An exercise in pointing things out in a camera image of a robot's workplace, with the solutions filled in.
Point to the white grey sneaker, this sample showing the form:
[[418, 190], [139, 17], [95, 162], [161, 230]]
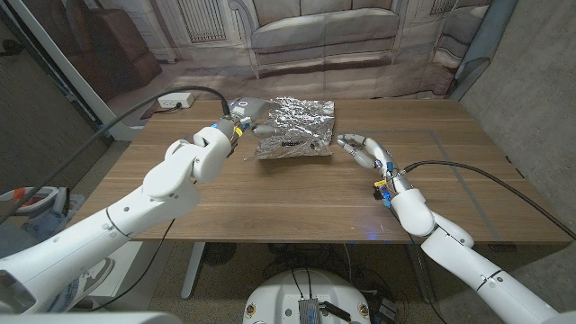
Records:
[[101, 267]]

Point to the white container with orange item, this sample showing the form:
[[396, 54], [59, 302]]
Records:
[[42, 194]]

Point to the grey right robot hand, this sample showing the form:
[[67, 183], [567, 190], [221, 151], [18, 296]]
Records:
[[371, 150]]

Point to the blue fabric bundle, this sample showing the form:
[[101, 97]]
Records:
[[42, 225]]

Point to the aluminum foil sheet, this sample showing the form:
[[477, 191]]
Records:
[[301, 121]]

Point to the white backdrop frame pole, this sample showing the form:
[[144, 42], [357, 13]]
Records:
[[67, 69]]

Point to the grey power adapter box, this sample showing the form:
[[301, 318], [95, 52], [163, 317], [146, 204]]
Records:
[[388, 308]]

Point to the person leg in jeans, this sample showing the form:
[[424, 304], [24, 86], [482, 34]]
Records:
[[63, 299]]

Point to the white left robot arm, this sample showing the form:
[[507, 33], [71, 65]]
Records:
[[135, 216]]

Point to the dark round floor fan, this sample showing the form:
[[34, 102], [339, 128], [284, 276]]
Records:
[[219, 254]]

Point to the grey blue backdrop pole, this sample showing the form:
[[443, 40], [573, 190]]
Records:
[[483, 45]]

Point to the grey finned module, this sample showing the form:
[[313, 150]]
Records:
[[309, 312]]

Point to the white robot torso base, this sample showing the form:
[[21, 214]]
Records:
[[279, 297]]

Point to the printed living room backdrop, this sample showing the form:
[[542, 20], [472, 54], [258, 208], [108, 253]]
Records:
[[315, 45]]

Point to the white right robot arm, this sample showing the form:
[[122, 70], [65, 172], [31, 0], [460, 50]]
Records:
[[450, 256]]

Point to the black connector bar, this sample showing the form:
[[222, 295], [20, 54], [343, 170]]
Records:
[[336, 312]]

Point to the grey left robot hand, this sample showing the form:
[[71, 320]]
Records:
[[249, 109]]

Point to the white power strip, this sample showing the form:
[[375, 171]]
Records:
[[173, 100]]

